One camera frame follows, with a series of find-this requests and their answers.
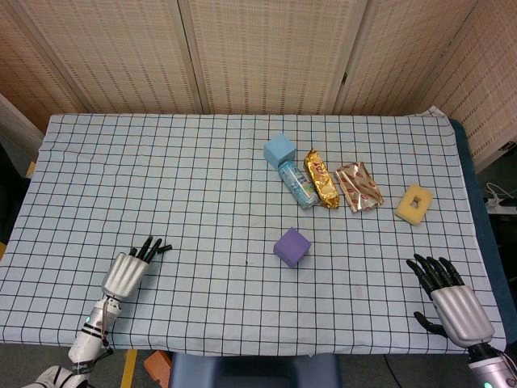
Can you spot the yellow sponge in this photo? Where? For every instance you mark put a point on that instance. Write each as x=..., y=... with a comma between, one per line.
x=406, y=208

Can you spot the gold snack packet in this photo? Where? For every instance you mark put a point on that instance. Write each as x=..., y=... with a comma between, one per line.
x=321, y=180

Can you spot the white power strip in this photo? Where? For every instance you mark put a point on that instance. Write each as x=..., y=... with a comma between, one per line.
x=503, y=205

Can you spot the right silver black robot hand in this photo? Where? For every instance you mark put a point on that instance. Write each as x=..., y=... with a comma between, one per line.
x=460, y=311

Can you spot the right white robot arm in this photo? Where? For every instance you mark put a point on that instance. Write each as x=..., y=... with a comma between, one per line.
x=490, y=365

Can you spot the metal screen hinge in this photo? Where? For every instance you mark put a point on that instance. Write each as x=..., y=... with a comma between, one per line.
x=344, y=78

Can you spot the white black checkered tablecloth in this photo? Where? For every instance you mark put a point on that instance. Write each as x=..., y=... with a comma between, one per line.
x=202, y=202

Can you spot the purple foam cube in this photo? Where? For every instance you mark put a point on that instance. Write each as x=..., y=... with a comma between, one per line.
x=291, y=248

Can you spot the silver foil packet red logos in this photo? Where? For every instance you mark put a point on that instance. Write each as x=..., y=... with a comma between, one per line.
x=359, y=186

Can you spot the blue table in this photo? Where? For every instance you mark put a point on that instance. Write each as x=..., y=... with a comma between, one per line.
x=478, y=210

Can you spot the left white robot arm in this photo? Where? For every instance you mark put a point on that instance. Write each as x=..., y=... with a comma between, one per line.
x=89, y=335

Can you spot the orange box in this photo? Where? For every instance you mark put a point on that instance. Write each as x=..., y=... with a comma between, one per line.
x=158, y=365

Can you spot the light blue foam cube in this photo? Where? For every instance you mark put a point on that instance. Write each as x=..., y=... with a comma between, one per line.
x=279, y=149

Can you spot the light blue drink can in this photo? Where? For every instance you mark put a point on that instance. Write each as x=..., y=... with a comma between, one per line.
x=298, y=184

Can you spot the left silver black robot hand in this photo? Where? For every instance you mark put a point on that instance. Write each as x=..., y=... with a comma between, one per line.
x=123, y=275

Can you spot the beige woven folding screen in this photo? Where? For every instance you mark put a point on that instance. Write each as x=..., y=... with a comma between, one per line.
x=262, y=52

